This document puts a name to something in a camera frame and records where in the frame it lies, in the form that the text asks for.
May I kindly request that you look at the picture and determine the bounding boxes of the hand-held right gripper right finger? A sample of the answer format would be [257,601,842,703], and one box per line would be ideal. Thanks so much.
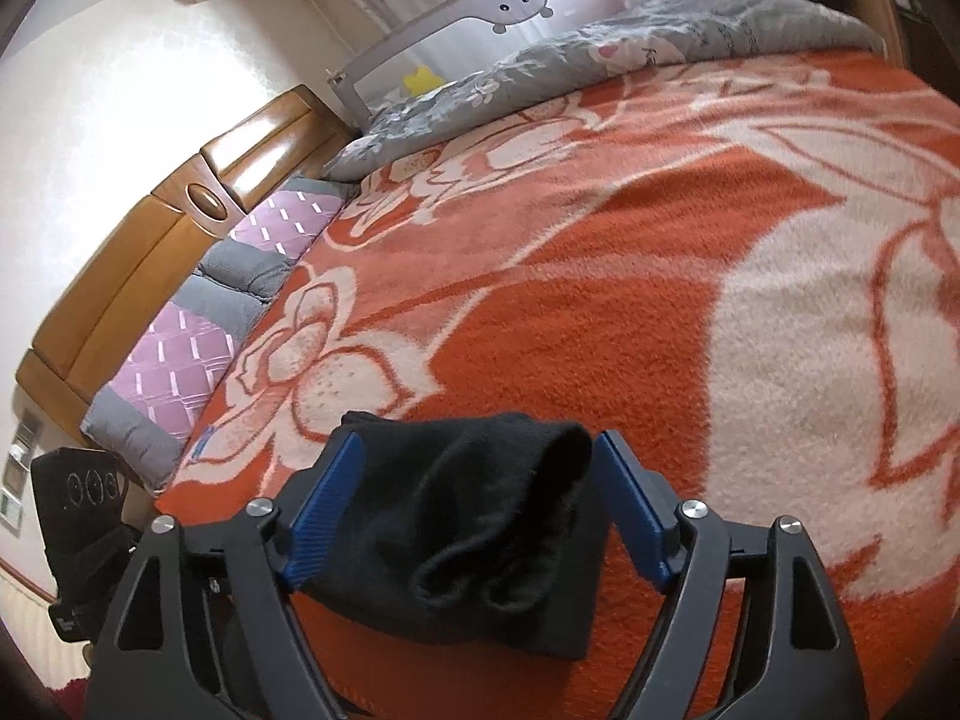
[592,431,871,720]

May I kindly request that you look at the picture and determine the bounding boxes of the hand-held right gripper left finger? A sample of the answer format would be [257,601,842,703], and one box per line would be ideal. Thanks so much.
[82,431,368,720]

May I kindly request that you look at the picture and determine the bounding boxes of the black pants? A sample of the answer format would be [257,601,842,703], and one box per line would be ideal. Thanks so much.
[289,411,612,662]

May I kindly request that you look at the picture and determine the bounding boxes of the purple and grey pillow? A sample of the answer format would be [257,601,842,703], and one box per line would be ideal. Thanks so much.
[201,176,357,302]
[81,274,261,496]

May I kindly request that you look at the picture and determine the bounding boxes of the orange floral blanket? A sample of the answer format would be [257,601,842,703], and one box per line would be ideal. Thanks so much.
[154,49,960,720]

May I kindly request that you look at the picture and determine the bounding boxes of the wooden headboard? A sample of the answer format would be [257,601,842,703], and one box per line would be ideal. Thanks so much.
[16,84,357,428]

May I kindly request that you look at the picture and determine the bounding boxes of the grey floral quilt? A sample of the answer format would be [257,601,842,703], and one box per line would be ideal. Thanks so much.
[324,0,886,182]

